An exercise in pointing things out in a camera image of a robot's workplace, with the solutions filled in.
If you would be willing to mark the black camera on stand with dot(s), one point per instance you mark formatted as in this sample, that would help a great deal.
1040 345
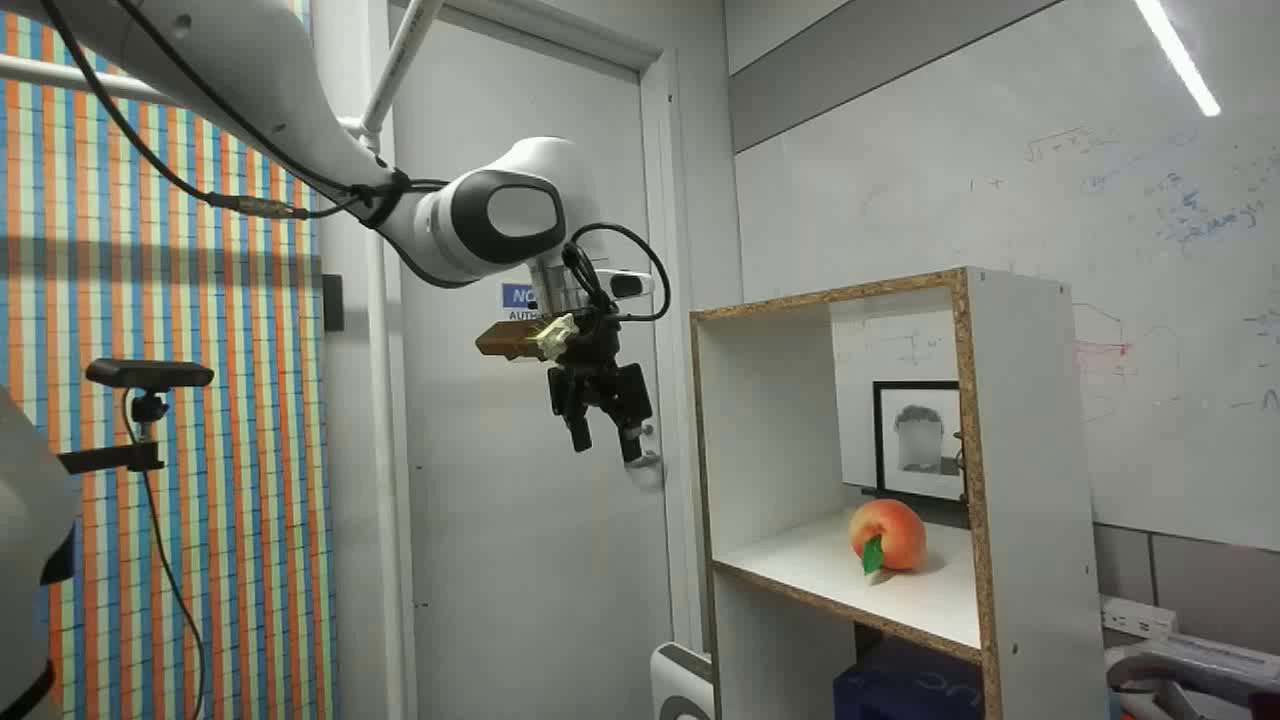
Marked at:
140 376

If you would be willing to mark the striped colourful curtain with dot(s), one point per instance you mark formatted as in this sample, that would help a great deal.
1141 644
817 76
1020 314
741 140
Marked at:
241 465

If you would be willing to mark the white door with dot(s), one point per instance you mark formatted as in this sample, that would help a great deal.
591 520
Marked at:
505 561

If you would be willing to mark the whiteboard with scribbles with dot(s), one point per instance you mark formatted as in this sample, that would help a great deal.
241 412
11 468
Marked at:
1145 265

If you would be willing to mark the white grey chair back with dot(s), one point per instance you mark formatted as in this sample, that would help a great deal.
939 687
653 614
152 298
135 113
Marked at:
681 680

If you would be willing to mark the white particleboard shelf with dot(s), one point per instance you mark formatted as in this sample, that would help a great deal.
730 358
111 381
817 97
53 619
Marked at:
1027 505

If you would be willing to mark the dark blue bin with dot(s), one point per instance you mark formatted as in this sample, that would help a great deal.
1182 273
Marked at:
904 687

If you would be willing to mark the black wall switch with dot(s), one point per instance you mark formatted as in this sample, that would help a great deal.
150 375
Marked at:
332 303

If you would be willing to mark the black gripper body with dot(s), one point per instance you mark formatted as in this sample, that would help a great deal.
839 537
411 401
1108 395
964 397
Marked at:
592 375

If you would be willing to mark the white box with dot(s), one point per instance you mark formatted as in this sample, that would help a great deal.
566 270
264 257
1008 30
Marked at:
1138 619

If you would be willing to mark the framed black-and-white portrait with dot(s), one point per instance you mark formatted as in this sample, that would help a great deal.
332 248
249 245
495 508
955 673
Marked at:
920 440

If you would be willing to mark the grey curved armrest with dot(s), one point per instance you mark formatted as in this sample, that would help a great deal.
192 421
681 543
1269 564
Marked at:
1203 665

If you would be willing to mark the peach plushie with green leaf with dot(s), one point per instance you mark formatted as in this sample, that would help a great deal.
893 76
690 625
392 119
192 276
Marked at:
890 537

